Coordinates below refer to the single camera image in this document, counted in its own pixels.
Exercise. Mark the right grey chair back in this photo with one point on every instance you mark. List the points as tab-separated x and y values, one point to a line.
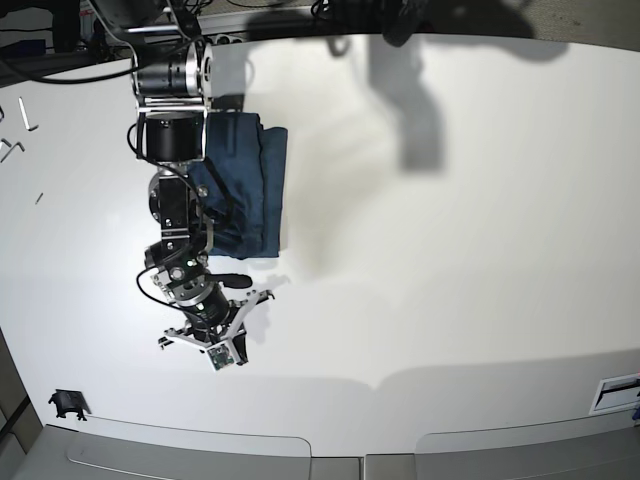
599	447

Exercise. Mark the black plastic clip part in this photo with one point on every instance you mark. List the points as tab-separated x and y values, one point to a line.
69	402

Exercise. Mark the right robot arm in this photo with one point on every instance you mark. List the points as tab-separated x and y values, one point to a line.
171	82

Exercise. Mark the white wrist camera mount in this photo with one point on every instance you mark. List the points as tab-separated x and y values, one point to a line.
223	343

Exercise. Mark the blue T-shirt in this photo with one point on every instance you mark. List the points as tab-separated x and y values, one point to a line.
244	175

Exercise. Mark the long silver hex key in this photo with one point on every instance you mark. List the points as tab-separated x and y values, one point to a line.
29	126

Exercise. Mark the blue box in background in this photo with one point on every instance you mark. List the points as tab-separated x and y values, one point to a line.
24	49

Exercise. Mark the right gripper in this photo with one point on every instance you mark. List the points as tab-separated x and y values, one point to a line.
210	319

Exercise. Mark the silver hex key pair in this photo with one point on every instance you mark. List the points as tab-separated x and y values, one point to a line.
7	148

